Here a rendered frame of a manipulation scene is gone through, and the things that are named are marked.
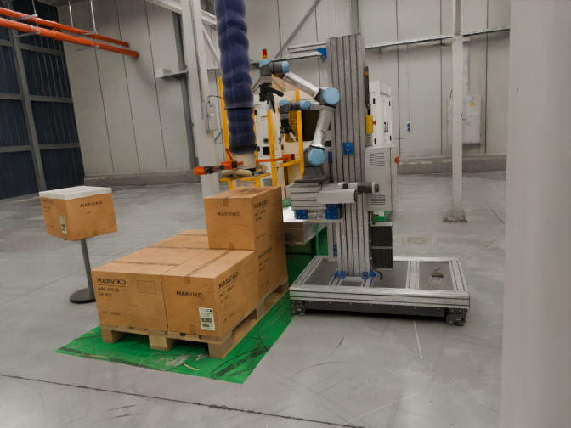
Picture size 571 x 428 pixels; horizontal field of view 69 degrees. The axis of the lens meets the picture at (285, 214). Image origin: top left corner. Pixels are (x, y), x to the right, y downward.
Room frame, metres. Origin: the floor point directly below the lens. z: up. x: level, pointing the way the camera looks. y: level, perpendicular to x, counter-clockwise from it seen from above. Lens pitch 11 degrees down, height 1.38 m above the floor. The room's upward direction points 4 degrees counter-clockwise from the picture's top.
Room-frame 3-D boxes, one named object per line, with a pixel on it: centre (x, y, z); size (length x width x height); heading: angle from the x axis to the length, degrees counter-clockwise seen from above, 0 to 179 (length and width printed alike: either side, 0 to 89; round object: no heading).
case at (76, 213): (3.79, 1.90, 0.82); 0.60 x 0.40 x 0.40; 48
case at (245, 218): (3.35, 0.32, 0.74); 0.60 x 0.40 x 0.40; 157
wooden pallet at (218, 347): (3.18, 0.71, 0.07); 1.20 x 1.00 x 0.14; 158
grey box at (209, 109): (4.73, 0.74, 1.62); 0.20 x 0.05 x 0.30; 158
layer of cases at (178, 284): (3.18, 0.71, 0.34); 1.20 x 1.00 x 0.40; 158
